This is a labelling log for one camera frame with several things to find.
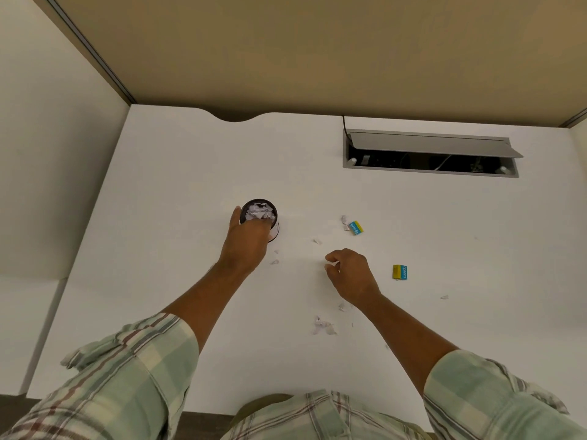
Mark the dark round cup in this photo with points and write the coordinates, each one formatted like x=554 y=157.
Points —
x=275 y=229

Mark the grey partition trim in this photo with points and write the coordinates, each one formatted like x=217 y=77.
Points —
x=87 y=45

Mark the person's right hand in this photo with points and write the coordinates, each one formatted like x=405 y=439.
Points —
x=355 y=277

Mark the person's right thumb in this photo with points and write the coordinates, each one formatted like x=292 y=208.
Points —
x=331 y=271

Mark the beige partition panel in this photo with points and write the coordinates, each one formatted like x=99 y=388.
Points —
x=321 y=50

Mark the person's left hand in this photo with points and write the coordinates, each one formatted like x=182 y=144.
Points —
x=245 y=245

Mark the large torn paper scrap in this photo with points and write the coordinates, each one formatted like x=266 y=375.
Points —
x=321 y=327

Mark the person's left thumb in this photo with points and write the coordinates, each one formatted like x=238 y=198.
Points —
x=236 y=216

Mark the person's left forearm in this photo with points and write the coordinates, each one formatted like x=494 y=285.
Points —
x=208 y=300

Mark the crumpled white paper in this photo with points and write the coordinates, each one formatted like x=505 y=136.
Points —
x=259 y=211

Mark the person's right forearm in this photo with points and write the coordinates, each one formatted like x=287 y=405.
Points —
x=403 y=329

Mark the green plaid shirt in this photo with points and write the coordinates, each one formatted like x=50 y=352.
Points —
x=114 y=384

